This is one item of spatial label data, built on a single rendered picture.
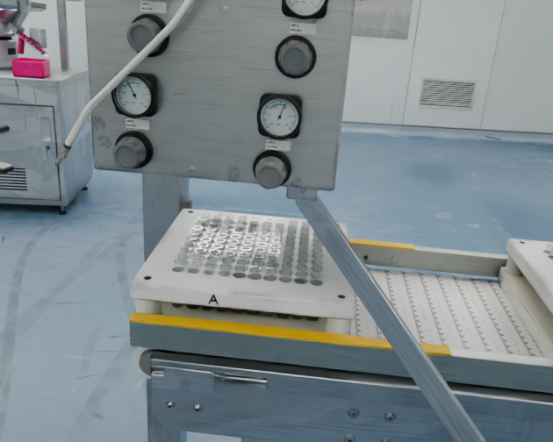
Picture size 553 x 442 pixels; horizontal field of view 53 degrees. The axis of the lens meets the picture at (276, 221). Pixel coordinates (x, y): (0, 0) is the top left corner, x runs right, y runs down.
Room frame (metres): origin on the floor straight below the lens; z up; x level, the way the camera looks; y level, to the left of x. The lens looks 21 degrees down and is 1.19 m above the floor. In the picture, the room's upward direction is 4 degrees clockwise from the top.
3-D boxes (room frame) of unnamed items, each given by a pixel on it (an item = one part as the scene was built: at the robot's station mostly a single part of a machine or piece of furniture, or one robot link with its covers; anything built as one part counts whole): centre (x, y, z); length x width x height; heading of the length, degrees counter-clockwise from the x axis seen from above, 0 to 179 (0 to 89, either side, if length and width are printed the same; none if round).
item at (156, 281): (0.64, 0.02, 0.90); 0.25 x 0.24 x 0.02; 177
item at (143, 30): (0.47, 0.12, 1.17); 0.03 x 0.02 x 0.04; 86
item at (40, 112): (3.16, 1.50, 0.38); 0.63 x 0.57 x 0.76; 94
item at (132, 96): (0.47, 0.13, 1.12); 0.04 x 0.01 x 0.04; 86
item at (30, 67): (2.97, 1.34, 0.80); 0.16 x 0.12 x 0.09; 94
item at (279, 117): (0.46, 0.00, 1.11); 0.04 x 0.01 x 0.04; 86
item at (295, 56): (0.46, -0.01, 1.16); 0.03 x 0.02 x 0.04; 86
